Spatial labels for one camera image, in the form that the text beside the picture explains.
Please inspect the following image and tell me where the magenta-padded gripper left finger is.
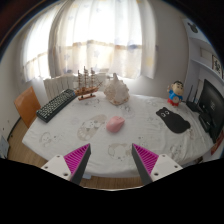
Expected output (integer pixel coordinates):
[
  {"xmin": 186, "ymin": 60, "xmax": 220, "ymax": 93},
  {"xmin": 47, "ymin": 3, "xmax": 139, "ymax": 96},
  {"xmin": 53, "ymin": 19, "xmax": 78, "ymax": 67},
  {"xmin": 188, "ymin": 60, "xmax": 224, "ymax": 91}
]
[{"xmin": 40, "ymin": 143, "xmax": 92, "ymax": 186}]

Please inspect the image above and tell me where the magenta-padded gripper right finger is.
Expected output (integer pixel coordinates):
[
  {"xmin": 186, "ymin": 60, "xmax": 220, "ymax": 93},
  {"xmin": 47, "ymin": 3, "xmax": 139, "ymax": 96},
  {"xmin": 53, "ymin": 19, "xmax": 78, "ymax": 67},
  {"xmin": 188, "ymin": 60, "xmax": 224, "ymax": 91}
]
[{"xmin": 131, "ymin": 143, "xmax": 184, "ymax": 186}]

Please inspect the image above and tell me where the pink computer mouse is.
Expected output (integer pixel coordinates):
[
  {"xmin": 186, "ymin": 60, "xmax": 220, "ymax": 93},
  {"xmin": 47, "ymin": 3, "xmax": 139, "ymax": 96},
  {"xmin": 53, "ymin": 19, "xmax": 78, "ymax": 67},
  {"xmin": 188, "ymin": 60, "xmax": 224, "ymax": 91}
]
[{"xmin": 105, "ymin": 115, "xmax": 126, "ymax": 134}]

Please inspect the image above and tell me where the black bear-shaped mouse pad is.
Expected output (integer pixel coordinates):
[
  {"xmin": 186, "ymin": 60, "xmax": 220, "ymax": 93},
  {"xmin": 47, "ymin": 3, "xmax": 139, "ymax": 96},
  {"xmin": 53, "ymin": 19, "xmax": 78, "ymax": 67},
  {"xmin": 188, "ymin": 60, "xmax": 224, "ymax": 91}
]
[{"xmin": 155, "ymin": 106, "xmax": 192, "ymax": 135}]

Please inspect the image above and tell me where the white printed tablecloth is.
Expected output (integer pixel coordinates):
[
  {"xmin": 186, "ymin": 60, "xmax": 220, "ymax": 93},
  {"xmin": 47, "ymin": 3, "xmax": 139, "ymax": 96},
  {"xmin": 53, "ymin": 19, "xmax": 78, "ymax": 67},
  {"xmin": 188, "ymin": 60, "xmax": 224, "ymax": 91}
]
[{"xmin": 21, "ymin": 91, "xmax": 214, "ymax": 178}]

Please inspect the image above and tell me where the black keyboard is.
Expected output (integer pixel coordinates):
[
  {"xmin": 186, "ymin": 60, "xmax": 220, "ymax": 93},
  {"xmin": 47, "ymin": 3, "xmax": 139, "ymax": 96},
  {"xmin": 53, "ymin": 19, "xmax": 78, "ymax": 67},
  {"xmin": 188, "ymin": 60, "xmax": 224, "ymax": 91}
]
[{"xmin": 35, "ymin": 88, "xmax": 78, "ymax": 124}]

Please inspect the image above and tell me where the small black device box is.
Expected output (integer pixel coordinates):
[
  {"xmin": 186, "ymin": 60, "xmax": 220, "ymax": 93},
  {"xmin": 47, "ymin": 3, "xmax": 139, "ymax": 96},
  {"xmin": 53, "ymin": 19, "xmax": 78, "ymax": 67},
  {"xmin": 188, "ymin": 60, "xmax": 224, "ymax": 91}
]
[{"xmin": 198, "ymin": 113, "xmax": 214, "ymax": 134}]

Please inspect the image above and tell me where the wooden model sailing ship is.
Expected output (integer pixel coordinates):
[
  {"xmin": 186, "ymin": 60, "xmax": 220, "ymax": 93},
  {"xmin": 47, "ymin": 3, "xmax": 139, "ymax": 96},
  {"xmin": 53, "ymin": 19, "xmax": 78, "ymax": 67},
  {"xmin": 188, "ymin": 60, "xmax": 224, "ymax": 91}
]
[{"xmin": 73, "ymin": 65, "xmax": 103, "ymax": 102}]

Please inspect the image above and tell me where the cartoon boy figurine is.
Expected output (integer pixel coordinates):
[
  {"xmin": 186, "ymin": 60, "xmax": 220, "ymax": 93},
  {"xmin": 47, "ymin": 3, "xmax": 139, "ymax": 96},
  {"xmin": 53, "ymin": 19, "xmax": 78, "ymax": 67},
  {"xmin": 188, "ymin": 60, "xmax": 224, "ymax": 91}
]
[{"xmin": 166, "ymin": 80, "xmax": 185, "ymax": 108}]

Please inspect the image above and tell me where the black router with antennas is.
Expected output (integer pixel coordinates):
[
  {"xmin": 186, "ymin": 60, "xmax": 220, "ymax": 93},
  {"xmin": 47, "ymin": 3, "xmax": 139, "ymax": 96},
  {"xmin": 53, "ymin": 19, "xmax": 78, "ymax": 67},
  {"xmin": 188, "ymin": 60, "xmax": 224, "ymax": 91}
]
[{"xmin": 185, "ymin": 84, "xmax": 204, "ymax": 114}]

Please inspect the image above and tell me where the orange chair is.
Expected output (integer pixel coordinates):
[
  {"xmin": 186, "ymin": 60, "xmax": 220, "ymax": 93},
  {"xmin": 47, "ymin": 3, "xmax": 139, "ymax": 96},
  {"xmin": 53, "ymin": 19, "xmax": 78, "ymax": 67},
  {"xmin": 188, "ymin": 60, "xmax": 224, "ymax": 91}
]
[{"xmin": 13, "ymin": 86, "xmax": 42, "ymax": 129}]

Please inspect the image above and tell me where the red flat box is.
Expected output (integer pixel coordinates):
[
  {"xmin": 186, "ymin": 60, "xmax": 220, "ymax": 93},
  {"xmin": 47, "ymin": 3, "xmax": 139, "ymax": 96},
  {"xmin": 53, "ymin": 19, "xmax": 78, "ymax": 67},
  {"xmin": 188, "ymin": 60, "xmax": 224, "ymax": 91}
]
[{"xmin": 210, "ymin": 130, "xmax": 224, "ymax": 156}]

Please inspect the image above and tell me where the large white conch shell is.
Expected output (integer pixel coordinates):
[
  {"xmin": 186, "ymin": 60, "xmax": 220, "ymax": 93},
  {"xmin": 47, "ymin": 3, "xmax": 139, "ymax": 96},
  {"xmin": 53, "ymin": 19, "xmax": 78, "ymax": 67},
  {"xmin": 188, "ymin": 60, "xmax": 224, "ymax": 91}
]
[{"xmin": 103, "ymin": 72, "xmax": 131, "ymax": 107}]

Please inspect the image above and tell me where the white radiator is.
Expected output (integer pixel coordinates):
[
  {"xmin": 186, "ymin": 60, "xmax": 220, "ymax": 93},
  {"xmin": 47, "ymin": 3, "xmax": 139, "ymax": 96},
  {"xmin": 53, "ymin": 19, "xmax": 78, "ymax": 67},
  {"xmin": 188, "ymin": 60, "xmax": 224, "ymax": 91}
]
[{"xmin": 43, "ymin": 73, "xmax": 108, "ymax": 101}]

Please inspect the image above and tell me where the black monitor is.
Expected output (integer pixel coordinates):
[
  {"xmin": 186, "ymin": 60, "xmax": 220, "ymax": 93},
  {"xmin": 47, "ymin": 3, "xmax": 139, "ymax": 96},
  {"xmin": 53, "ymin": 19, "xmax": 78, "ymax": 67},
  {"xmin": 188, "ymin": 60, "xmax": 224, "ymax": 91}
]
[{"xmin": 198, "ymin": 78, "xmax": 224, "ymax": 144}]

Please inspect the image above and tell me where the white shelf unit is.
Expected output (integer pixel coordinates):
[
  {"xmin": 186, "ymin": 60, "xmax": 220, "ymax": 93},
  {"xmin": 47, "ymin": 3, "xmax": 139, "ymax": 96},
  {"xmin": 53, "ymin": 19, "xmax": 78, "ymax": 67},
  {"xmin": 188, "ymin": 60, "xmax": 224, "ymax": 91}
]
[{"xmin": 181, "ymin": 18, "xmax": 224, "ymax": 101}]

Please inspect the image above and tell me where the white star-print curtain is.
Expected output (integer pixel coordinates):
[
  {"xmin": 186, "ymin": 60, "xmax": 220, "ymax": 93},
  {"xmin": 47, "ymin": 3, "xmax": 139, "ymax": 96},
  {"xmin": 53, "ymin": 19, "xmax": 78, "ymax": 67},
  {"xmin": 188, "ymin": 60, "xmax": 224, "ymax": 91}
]
[{"xmin": 21, "ymin": 0, "xmax": 158, "ymax": 83}]

